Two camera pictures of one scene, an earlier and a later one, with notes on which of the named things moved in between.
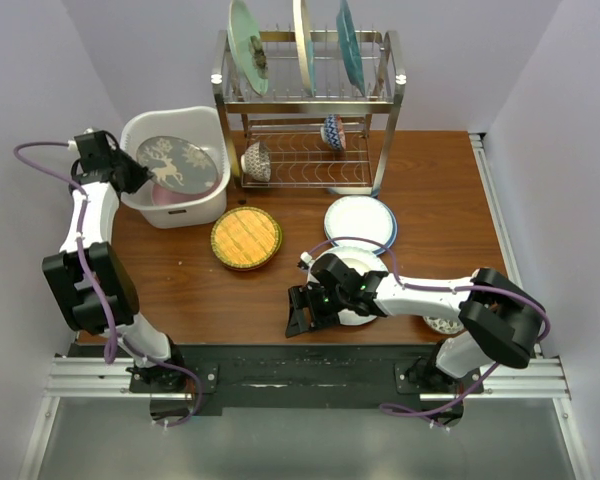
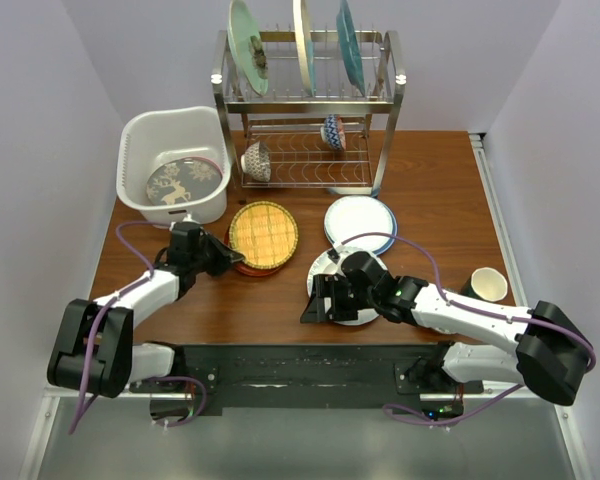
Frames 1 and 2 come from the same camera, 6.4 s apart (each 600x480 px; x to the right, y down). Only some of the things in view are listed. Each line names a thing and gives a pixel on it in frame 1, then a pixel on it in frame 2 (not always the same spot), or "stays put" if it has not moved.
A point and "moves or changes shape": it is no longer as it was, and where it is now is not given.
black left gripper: (140, 173) to (224, 256)
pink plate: (164, 197) to (198, 170)
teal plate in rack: (350, 45) stays put
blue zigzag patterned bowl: (333, 132) stays put
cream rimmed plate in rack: (306, 46) stays put
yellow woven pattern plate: (245, 238) moves or changes shape
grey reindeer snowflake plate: (178, 164) moves or changes shape
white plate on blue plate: (358, 216) stays put
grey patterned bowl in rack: (256, 161) stays put
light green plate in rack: (247, 46) stays put
